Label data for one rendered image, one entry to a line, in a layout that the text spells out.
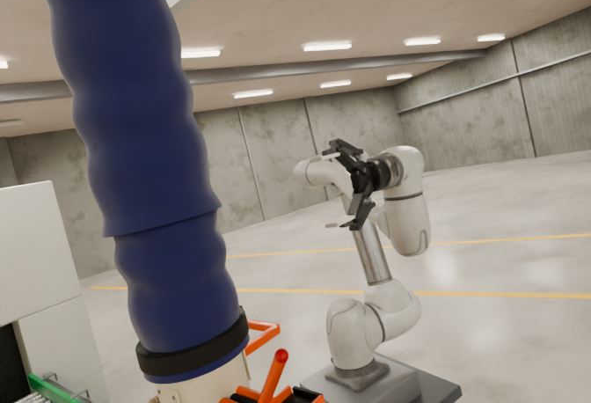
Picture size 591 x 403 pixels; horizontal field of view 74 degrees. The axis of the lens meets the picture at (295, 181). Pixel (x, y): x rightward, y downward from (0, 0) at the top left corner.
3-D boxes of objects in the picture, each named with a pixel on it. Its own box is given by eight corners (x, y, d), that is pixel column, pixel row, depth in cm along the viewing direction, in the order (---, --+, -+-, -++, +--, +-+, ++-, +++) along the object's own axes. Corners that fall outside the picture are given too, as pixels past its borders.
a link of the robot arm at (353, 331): (324, 358, 151) (312, 304, 150) (364, 340, 158) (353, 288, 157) (346, 376, 136) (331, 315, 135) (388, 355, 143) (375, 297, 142)
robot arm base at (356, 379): (349, 353, 163) (346, 340, 163) (391, 368, 145) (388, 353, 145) (317, 374, 152) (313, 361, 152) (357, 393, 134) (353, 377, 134)
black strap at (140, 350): (120, 364, 81) (115, 346, 81) (210, 315, 98) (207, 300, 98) (178, 388, 66) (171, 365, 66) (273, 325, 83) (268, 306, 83)
